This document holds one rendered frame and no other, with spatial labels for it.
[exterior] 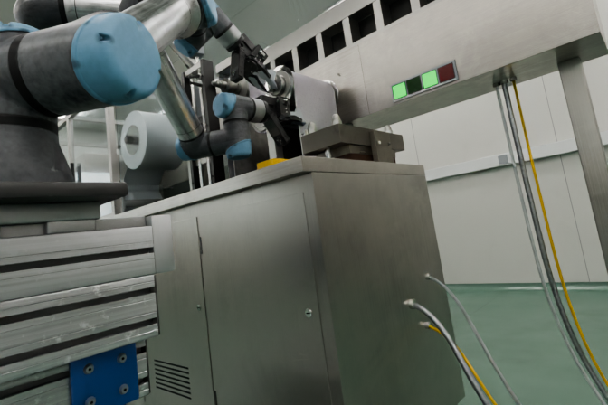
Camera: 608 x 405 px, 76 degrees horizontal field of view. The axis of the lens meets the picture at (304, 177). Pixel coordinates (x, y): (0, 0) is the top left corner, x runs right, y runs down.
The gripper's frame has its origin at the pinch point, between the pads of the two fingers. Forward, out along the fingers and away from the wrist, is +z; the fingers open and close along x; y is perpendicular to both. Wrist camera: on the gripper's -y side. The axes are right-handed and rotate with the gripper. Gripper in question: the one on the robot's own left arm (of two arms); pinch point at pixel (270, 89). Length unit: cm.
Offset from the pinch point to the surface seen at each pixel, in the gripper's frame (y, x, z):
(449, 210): 136, 55, 238
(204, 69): 7.0, 25.9, -17.2
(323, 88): 15.7, -7.3, 15.3
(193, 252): -55, 24, 17
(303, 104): 0.7, -7.4, 10.8
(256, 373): -82, -3, 40
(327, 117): 6.4, -7.3, 22.5
